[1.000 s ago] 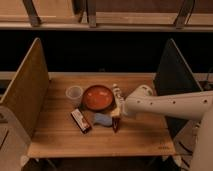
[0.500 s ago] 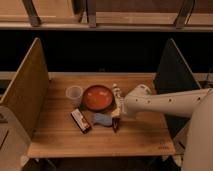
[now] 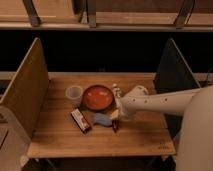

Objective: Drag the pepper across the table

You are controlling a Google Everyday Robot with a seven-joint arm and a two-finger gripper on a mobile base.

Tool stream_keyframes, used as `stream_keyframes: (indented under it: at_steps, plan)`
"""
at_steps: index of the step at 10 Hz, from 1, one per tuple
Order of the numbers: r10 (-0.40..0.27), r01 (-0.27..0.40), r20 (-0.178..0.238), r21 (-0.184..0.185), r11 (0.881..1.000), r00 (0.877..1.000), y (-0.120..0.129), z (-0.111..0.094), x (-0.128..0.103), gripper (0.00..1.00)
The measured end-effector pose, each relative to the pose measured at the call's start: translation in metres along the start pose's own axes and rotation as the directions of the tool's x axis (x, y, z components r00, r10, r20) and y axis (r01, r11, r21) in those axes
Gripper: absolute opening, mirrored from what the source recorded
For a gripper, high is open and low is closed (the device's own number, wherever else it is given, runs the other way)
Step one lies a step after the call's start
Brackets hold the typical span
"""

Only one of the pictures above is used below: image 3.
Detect red round bowl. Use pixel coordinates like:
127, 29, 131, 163
82, 85, 114, 111

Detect red white snack packet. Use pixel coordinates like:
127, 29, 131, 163
71, 109, 91, 133

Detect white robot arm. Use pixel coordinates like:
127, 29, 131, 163
112, 85, 213, 171

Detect wooden back shelf rail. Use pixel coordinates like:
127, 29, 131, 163
0, 0, 213, 33

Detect clear plastic cup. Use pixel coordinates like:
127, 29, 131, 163
65, 86, 83, 107

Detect left wooden side panel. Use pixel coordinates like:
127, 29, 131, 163
0, 38, 49, 141

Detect right dark side panel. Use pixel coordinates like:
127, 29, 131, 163
153, 37, 202, 138

